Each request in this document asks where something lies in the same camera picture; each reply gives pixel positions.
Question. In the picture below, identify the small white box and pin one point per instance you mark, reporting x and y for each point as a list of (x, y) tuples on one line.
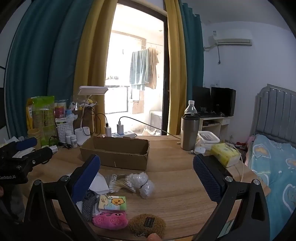
[(53, 148)]

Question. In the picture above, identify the stack of paper cups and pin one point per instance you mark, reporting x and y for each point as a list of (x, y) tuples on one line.
[(34, 138)]

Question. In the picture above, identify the yellow curtain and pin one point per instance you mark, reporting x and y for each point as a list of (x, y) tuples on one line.
[(94, 58), (175, 69)]

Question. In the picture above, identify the teal towel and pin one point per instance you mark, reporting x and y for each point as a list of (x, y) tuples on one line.
[(138, 69)]

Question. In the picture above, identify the grey sock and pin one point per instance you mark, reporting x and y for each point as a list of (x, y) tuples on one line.
[(89, 206)]

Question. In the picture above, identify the white power strip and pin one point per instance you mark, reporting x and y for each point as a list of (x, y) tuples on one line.
[(129, 133)]

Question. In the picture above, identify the clear cotton ball bag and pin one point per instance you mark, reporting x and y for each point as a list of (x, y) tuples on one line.
[(144, 187)]

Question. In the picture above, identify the cardboard box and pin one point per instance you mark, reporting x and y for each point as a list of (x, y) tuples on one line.
[(115, 160)]

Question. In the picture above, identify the beige shirt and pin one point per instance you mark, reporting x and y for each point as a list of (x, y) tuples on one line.
[(153, 69)]

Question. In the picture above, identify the blue box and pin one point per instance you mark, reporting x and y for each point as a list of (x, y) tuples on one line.
[(69, 112)]

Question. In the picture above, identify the dark door frame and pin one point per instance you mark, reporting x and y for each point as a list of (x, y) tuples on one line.
[(165, 81)]

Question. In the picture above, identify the white balcony appliance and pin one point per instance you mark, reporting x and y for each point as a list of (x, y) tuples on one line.
[(155, 120)]

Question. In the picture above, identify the red can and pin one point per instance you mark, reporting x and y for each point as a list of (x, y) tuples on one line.
[(59, 112)]

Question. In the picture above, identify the pink plush toy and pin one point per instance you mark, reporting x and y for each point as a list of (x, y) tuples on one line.
[(108, 221)]

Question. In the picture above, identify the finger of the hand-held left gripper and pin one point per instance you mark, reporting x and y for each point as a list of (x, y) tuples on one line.
[(41, 154), (26, 143)]

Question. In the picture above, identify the black monitor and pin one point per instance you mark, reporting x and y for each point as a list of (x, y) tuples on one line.
[(201, 99)]

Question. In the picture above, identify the yellow sponge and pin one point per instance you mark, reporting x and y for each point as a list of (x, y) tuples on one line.
[(223, 153)]

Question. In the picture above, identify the brown plush toy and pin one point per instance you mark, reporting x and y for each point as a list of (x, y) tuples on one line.
[(138, 226)]

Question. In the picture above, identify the white pill bottle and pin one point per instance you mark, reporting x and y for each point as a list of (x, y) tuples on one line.
[(73, 141), (68, 139)]

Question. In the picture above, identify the green paper cup package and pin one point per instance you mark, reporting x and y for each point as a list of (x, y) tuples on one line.
[(44, 111)]

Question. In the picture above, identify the person's right hand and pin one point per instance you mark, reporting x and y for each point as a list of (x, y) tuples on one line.
[(153, 237)]

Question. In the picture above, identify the steel tumbler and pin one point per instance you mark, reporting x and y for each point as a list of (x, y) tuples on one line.
[(189, 136)]

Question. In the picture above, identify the white tissue paper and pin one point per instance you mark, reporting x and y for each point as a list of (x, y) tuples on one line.
[(100, 184)]

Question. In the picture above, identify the clear plastic container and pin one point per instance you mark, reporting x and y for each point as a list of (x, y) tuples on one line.
[(208, 136)]

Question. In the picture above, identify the black computer case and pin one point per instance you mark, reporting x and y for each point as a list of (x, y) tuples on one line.
[(223, 102)]

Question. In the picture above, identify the white perforated basket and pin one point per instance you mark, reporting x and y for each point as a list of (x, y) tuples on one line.
[(61, 132)]

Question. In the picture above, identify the teal curtain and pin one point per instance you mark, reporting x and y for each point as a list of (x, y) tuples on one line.
[(46, 58), (194, 58)]

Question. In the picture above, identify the grey bed headboard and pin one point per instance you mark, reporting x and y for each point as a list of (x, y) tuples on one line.
[(275, 111)]

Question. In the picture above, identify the small plush toy pile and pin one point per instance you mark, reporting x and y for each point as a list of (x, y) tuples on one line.
[(81, 104)]

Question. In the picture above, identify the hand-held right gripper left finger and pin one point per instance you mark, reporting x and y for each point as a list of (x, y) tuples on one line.
[(86, 176)]

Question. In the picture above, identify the white computer desk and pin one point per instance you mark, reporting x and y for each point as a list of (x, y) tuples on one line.
[(212, 125)]

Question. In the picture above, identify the white round device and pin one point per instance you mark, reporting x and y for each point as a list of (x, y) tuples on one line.
[(200, 150)]

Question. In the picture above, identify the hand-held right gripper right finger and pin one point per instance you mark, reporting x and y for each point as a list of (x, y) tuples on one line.
[(208, 179)]

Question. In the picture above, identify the white charger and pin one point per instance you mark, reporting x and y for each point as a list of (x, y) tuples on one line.
[(120, 127), (108, 131)]

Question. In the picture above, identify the clear water bottle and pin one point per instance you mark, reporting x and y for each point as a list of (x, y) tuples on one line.
[(190, 107)]

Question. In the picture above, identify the white plastic bag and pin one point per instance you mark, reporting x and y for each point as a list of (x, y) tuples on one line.
[(71, 117)]

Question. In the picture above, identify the blue printed blanket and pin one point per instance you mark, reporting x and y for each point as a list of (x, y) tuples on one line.
[(272, 166)]

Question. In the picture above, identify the white desk lamp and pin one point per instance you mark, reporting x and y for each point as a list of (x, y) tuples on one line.
[(92, 90)]

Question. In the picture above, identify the small black tool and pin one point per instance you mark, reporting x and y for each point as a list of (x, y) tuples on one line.
[(66, 146)]

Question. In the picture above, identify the small cartoon tissue pack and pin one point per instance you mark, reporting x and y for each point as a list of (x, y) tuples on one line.
[(113, 202)]

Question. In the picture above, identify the cotton swab bag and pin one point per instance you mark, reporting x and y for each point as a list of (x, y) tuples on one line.
[(120, 184)]

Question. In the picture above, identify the white air conditioner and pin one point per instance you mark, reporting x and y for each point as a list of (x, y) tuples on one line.
[(233, 41)]

